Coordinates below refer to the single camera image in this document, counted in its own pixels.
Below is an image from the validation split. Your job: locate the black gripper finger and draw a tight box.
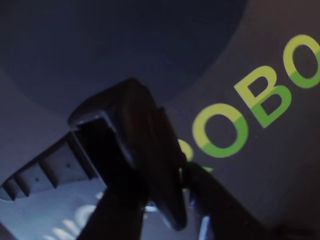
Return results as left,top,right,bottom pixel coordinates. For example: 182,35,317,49
181,161,266,240
80,171,151,240

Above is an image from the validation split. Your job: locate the black printed jaw part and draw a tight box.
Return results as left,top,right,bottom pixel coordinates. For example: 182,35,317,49
0,77,189,231

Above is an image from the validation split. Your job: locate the dark blue WOWROBO mat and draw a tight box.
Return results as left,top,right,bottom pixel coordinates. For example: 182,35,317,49
0,0,320,240

